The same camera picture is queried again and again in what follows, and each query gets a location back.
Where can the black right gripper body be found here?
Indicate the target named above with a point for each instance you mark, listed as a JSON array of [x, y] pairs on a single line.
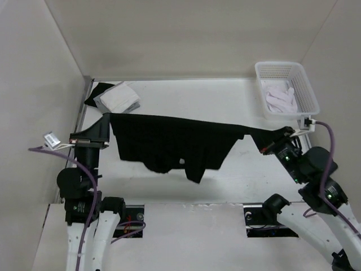
[[287, 153]]

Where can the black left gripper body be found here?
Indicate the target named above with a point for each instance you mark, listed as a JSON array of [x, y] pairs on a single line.
[[89, 151]]

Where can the black tank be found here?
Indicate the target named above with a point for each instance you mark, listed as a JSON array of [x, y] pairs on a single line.
[[164, 143], [98, 90]]

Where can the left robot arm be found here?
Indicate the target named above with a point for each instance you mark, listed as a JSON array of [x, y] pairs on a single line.
[[91, 218]]

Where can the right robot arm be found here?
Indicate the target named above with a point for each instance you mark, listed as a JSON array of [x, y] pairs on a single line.
[[323, 195]]

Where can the folded grey tank top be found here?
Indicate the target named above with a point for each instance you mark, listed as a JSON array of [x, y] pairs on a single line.
[[108, 108]]

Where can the folded white tank top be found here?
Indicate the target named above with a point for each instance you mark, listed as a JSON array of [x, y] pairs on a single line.
[[119, 97]]

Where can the folded black tank top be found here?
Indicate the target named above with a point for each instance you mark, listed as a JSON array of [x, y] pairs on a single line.
[[98, 90]]

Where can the white tank top in basket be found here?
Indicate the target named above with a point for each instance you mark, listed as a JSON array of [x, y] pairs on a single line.
[[280, 98]]

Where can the white plastic basket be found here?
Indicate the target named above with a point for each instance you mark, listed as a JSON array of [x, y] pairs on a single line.
[[291, 74]]

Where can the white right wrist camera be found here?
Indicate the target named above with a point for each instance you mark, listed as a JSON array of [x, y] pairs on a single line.
[[307, 127]]

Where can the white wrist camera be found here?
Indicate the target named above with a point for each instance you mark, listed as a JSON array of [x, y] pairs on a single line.
[[307, 127], [53, 143]]

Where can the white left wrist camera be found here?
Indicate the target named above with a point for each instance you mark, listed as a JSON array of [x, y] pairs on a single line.
[[53, 143]]

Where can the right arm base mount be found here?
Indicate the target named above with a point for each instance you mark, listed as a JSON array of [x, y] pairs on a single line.
[[261, 219]]

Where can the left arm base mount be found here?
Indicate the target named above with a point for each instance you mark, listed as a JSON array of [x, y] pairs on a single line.
[[132, 221]]

